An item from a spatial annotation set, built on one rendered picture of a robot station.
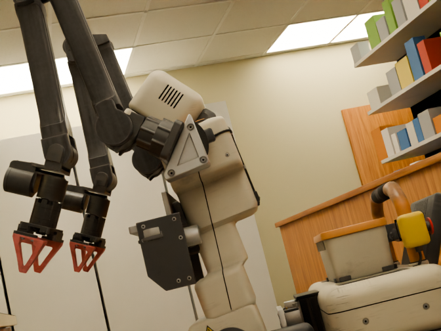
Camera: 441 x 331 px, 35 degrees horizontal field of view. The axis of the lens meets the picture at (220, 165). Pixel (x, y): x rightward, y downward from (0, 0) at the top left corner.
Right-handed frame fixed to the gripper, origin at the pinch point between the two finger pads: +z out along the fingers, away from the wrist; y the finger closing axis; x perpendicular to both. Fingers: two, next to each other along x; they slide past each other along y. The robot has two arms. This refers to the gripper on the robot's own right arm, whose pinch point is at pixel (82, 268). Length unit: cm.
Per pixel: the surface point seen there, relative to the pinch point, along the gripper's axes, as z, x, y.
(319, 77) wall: -186, 62, -413
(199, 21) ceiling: -169, -31, -281
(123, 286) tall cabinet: 23, -43, -308
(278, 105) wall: -150, 33, -400
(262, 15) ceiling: -189, 9, -301
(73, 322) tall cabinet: 53, -69, -297
